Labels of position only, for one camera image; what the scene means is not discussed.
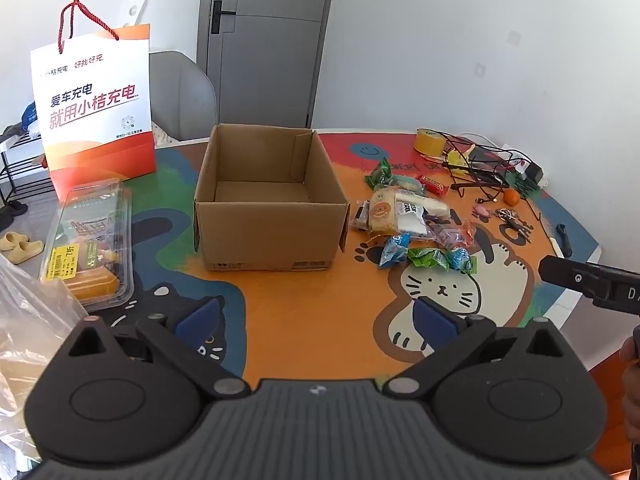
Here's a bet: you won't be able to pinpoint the colourful cat print table mat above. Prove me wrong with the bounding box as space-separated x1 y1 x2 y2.
54 127 601 386

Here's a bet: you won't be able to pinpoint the green mesh item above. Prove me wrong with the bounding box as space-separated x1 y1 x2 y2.
510 172 542 197

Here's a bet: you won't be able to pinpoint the yellow tape roll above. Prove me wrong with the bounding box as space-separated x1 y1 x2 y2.
413 128 449 157

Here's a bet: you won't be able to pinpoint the white snack packet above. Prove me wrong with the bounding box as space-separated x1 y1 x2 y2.
395 195 451 235

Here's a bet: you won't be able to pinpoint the person's right hand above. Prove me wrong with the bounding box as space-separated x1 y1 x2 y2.
621 324 640 445

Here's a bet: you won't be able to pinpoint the black handled tool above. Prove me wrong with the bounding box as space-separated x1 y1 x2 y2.
555 223 574 259

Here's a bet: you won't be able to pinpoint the grey door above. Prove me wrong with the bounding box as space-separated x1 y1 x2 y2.
196 0 338 131

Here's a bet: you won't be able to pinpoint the white and orange paper bag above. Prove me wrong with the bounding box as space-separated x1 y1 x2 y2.
30 0 157 201

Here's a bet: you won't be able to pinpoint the bunch of keys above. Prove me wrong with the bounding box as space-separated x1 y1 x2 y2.
495 207 534 244

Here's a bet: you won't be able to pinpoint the yellow slippers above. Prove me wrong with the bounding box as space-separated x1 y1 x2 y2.
0 231 45 263

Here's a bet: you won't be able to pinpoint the clear plastic bag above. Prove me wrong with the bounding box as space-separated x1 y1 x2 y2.
0 255 91 480

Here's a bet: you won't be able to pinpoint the white wall bracket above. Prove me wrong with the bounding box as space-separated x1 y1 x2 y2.
122 0 151 27

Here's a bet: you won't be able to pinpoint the black door handle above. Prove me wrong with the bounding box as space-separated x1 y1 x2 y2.
210 0 237 35

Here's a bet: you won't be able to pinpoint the grey chair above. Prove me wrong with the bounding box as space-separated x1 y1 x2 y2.
149 50 219 143

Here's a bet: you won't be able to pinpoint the clear plastic clamshell cake container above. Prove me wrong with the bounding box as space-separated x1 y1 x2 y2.
39 177 135 311

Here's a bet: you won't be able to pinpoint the blue snack packet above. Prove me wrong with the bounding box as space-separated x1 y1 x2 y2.
378 233 412 269

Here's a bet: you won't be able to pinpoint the dark green snack packet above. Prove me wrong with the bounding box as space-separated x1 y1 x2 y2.
364 157 399 191

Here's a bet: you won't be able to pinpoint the yellow toy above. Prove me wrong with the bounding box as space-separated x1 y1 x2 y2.
446 145 474 167

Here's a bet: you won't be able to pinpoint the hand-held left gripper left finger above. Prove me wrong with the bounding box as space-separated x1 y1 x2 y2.
65 296 252 402

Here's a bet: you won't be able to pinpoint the orange label bread packet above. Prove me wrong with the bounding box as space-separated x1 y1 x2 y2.
367 187 402 234

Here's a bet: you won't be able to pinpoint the black shoe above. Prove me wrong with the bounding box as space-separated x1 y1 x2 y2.
0 200 28 231

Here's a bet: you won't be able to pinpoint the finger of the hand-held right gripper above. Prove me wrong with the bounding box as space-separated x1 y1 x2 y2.
539 255 608 298

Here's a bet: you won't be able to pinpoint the white power strip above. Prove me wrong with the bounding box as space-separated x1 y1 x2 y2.
500 144 532 171

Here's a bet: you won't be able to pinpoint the blue and white bag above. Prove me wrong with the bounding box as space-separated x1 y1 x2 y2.
20 102 44 139

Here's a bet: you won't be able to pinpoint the dotted white cushion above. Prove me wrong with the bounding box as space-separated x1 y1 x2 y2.
152 120 182 149

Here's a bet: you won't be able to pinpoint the brown cardboard box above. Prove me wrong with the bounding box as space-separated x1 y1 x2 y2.
192 123 351 272

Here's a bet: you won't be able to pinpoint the green and red snack packet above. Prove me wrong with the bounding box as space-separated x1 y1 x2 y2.
407 246 449 271

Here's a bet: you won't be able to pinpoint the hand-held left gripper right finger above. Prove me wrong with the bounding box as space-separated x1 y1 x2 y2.
381 296 572 402

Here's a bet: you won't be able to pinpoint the black metal shoe rack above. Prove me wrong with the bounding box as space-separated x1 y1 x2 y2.
0 135 56 211

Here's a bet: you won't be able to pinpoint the teal snack packet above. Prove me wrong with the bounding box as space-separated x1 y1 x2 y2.
445 247 476 275

